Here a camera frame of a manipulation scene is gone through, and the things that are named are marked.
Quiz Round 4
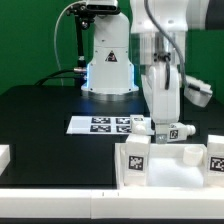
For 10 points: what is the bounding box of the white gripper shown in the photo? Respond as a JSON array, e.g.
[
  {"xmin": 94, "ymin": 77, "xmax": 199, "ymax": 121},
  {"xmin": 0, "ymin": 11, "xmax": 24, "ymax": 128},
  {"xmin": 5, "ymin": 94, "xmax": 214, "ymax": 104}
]
[{"xmin": 141, "ymin": 63, "xmax": 180, "ymax": 144}]

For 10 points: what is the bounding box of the white square tabletop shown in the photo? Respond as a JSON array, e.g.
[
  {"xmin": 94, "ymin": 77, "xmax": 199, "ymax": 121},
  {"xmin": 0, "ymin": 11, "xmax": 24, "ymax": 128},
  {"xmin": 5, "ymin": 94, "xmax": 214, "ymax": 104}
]
[{"xmin": 115, "ymin": 143, "xmax": 218, "ymax": 189}]

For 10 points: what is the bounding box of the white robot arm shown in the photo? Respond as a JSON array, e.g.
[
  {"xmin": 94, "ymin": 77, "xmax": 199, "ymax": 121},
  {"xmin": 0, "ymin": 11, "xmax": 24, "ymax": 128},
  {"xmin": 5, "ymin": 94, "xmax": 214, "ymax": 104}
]
[{"xmin": 82, "ymin": 0, "xmax": 224, "ymax": 144}]

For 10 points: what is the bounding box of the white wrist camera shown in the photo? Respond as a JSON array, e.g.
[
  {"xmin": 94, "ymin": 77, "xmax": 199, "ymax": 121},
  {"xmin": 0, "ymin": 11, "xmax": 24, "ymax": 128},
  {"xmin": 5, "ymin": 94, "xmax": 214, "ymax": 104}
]
[{"xmin": 184, "ymin": 76, "xmax": 213, "ymax": 107}]

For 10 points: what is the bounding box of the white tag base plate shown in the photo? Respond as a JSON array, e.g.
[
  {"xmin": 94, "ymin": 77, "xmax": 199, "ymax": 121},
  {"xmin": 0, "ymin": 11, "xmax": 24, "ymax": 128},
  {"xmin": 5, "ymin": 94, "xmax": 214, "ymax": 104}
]
[{"xmin": 66, "ymin": 116, "xmax": 131, "ymax": 135}]

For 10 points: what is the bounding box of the white obstacle fence rail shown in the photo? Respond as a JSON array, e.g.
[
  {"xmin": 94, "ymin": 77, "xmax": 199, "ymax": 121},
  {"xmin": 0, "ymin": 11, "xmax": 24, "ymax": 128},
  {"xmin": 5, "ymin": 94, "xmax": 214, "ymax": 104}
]
[{"xmin": 0, "ymin": 144, "xmax": 224, "ymax": 220}]

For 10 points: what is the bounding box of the black cables bundle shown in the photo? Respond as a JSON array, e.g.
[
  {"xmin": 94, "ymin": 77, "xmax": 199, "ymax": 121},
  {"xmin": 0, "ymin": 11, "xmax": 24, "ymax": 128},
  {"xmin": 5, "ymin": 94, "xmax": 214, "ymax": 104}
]
[{"xmin": 34, "ymin": 68, "xmax": 88, "ymax": 88}]

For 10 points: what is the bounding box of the grey cable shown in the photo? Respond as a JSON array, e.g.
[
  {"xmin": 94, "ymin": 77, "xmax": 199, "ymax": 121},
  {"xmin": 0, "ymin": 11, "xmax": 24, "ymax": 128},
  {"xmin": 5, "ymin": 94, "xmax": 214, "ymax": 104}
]
[{"xmin": 53, "ymin": 0, "xmax": 87, "ymax": 87}]

